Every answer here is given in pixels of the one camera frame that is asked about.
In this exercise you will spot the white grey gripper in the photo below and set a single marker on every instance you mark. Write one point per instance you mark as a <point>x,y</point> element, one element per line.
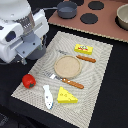
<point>19,37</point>

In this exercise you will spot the red toy tomato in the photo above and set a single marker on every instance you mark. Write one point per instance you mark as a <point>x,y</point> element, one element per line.
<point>28,81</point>

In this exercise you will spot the yellow toy butter block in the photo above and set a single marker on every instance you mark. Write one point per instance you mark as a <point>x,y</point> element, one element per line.
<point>83,49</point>

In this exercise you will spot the white toy fish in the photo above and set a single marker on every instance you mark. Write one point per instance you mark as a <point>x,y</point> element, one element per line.
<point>48,97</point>

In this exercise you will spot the yellow toy cheese wedge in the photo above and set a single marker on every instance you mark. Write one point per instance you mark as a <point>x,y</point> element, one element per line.
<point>65,97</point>

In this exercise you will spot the grey two-handled toy pot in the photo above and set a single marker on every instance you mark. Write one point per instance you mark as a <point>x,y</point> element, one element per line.
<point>40,51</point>

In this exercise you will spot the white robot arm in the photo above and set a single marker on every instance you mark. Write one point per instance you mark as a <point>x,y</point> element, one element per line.
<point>14,8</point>

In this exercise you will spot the grey toy saucepan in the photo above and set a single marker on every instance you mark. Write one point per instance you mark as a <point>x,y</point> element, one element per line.
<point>66,9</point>

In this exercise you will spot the round wooden plate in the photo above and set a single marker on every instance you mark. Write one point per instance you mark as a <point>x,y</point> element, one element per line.
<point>67,66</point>

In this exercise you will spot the woven beige placemat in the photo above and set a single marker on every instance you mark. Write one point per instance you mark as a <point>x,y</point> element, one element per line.
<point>91,77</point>

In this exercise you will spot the brown toy stove top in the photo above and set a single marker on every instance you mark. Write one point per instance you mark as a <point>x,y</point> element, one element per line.
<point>105,26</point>

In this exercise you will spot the beige toy bowl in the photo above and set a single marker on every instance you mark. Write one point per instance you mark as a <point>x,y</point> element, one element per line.
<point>122,14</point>

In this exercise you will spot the toy fork orange handle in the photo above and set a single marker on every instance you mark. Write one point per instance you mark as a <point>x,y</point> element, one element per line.
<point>65,80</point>

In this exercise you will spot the toy knife orange handle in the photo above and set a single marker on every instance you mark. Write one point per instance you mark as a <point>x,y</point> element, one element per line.
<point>78,56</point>

